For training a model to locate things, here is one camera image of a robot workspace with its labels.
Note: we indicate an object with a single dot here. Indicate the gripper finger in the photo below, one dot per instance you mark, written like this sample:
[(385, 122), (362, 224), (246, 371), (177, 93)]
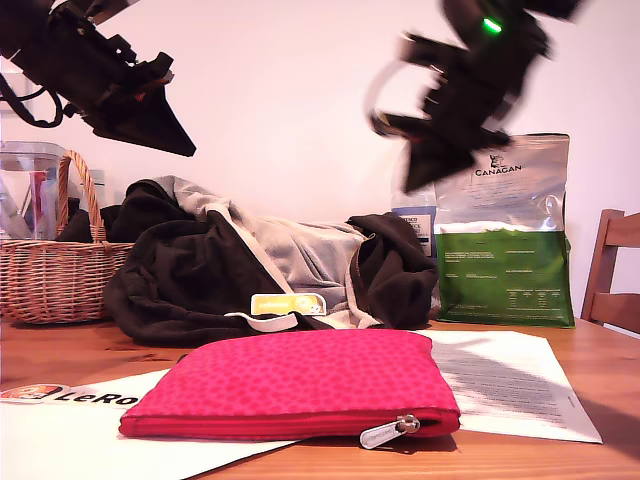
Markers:
[(440, 160)]

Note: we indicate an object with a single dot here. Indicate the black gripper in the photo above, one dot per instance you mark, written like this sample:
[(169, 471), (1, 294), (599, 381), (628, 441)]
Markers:
[(90, 65)]

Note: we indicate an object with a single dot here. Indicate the red zip pouch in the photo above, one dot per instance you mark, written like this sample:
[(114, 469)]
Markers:
[(300, 380)]

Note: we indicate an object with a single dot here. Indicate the silver green pet food bag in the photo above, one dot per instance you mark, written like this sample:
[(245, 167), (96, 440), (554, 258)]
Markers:
[(500, 280)]

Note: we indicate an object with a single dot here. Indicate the large clear water bottle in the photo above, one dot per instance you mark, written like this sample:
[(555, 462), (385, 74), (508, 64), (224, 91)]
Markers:
[(415, 225)]

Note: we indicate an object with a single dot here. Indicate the black grey hooded jacket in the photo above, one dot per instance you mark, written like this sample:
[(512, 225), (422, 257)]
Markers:
[(190, 265)]

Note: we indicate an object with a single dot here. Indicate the clear plastic jug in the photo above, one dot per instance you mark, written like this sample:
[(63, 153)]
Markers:
[(25, 200)]

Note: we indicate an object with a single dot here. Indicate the small LeRobot sticker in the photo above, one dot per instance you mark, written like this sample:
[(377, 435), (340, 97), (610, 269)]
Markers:
[(280, 304)]

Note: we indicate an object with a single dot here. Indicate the wooden chair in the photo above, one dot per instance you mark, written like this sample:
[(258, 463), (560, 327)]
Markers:
[(607, 305)]

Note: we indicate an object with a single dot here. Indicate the printed paper sheet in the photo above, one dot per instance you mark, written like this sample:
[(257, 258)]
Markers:
[(500, 380)]

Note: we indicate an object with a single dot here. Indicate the large LeRobot sticker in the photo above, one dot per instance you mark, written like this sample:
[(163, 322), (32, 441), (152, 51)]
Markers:
[(75, 397)]

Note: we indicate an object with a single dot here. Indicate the plain white paper sheet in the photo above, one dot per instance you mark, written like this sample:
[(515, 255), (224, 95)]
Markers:
[(75, 445)]

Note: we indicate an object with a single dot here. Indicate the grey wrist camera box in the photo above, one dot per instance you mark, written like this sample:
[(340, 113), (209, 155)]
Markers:
[(112, 7)]

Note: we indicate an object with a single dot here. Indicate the white wall switch plate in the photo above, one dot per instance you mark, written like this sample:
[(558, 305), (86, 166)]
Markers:
[(20, 102)]

